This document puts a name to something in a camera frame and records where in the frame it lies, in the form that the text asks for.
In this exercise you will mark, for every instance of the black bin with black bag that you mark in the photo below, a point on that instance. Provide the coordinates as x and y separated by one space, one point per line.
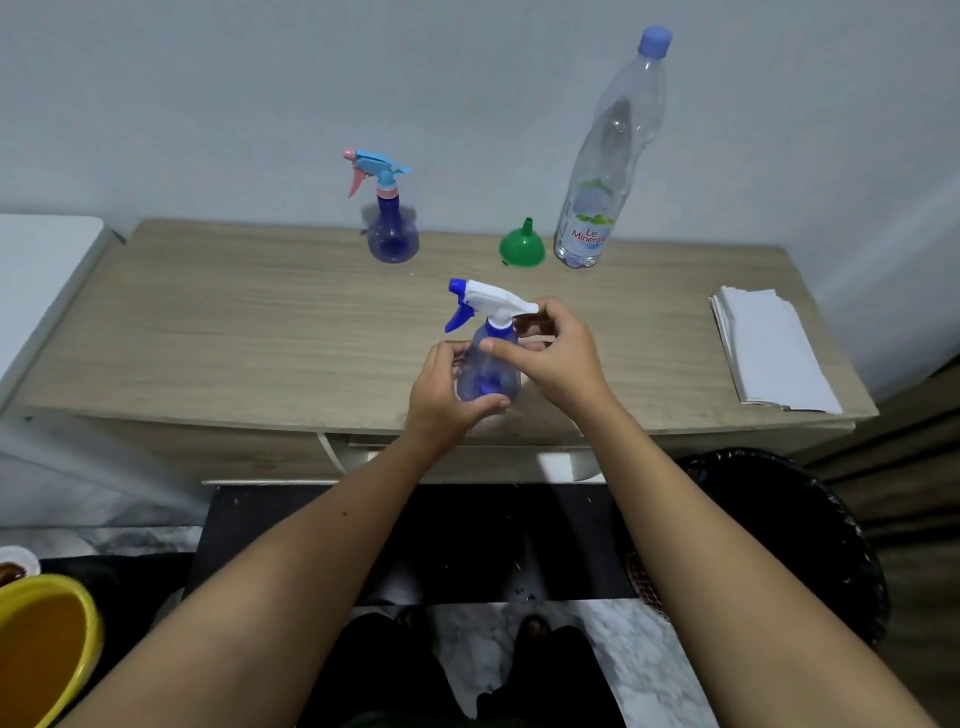
795 517

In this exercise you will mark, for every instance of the person's right forearm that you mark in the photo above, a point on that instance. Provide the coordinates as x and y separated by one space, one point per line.
720 577

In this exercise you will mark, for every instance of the person's left leg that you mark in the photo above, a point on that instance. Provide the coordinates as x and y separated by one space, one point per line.
382 675

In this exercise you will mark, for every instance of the person's right hand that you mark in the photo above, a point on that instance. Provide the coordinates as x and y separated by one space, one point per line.
559 367

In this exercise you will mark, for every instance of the stack of white paper napkins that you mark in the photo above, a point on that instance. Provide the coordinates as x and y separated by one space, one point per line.
776 352

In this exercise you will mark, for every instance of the person's left thumb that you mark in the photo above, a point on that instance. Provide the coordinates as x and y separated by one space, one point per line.
486 406

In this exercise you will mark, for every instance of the yellow plastic bucket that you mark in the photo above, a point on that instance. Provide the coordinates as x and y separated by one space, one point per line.
45 645

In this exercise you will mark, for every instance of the clear water bottle blue cap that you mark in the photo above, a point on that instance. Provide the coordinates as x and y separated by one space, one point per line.
611 150

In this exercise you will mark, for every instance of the spray bottle with white trigger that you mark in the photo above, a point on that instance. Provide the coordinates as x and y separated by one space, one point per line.
491 298

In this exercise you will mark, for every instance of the spray bottle with pink trigger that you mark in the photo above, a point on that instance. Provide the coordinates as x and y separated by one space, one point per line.
392 236

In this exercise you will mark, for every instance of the small white dish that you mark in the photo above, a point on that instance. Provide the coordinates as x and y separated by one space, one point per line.
19 564

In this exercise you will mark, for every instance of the person's leg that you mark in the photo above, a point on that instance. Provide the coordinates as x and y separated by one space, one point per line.
382 675
551 679

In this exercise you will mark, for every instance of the green plastic funnel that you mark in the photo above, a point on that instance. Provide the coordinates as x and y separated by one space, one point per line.
523 247

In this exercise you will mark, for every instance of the person's left hand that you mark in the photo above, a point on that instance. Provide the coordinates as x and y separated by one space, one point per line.
431 409

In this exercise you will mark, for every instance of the person's right thumb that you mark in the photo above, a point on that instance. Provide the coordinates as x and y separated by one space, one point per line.
504 348

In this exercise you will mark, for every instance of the person's left forearm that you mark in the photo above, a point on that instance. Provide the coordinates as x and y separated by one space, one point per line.
285 585

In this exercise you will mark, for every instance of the person's right leg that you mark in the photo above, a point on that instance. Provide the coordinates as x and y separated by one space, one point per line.
551 679

